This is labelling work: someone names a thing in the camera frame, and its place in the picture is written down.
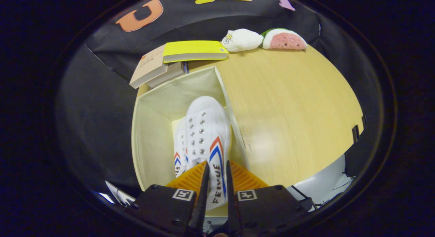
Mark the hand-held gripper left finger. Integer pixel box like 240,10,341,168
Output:
131,160,210,237

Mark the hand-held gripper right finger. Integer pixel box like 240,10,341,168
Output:
226,160,308,237

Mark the white canvas shoe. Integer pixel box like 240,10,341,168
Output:
185,96,233,210
173,120,191,178

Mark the green fabric storage box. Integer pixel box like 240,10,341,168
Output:
131,66,250,217

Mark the open laptop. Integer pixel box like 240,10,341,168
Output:
99,181,136,207

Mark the grey book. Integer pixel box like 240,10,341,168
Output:
147,62,189,88

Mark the black backdrop cloth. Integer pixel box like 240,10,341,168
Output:
54,0,384,197

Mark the beige book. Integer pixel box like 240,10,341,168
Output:
129,44,169,89

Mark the yellow book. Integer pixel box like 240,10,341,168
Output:
162,40,230,63

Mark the white plush toy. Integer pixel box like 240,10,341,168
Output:
221,29,264,52

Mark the watermelon slice plush toy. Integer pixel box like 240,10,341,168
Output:
260,28,308,50

